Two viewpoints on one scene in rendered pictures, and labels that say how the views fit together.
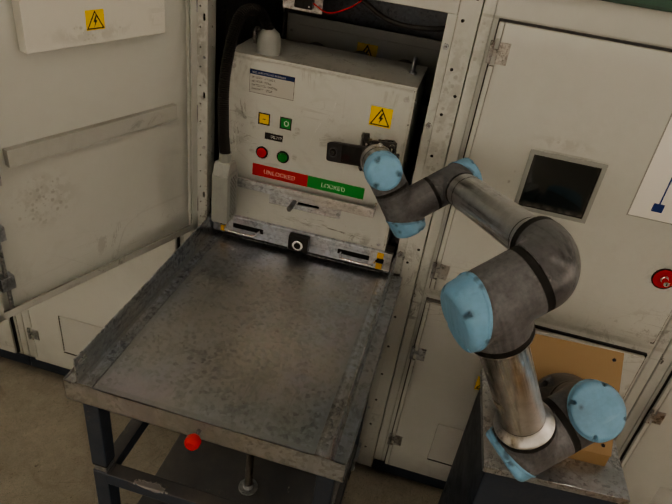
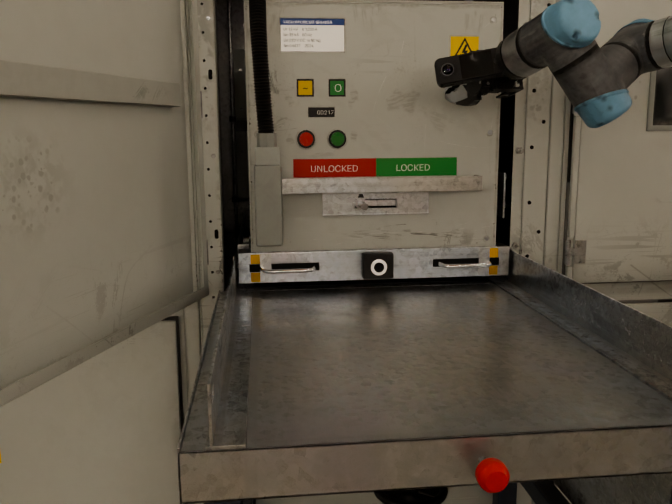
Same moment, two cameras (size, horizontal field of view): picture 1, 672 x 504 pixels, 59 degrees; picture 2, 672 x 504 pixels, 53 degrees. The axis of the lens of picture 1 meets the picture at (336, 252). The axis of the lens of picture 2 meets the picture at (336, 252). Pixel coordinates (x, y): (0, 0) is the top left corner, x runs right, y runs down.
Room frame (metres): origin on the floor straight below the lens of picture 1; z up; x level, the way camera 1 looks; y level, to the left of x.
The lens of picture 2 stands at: (0.22, 0.55, 1.16)
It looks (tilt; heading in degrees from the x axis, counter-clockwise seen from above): 10 degrees down; 344
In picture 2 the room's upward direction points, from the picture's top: straight up
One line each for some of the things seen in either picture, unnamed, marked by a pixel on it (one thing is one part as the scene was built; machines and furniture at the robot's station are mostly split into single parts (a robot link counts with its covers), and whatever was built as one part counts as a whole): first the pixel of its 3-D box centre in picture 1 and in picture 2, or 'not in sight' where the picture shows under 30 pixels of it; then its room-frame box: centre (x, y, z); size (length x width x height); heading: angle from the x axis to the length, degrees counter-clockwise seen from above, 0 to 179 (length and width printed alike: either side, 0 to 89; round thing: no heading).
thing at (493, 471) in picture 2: (194, 438); (489, 471); (0.79, 0.23, 0.82); 0.04 x 0.03 x 0.03; 170
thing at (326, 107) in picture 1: (309, 160); (376, 134); (1.47, 0.11, 1.15); 0.48 x 0.01 x 0.48; 80
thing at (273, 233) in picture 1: (302, 237); (374, 262); (1.48, 0.10, 0.89); 0.54 x 0.05 x 0.06; 80
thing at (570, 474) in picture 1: (547, 430); not in sight; (1.02, -0.57, 0.74); 0.32 x 0.32 x 0.02; 84
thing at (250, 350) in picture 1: (258, 328); (411, 353); (1.14, 0.16, 0.82); 0.68 x 0.62 x 0.06; 170
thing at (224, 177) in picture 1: (225, 189); (268, 195); (1.44, 0.32, 1.04); 0.08 x 0.05 x 0.17; 170
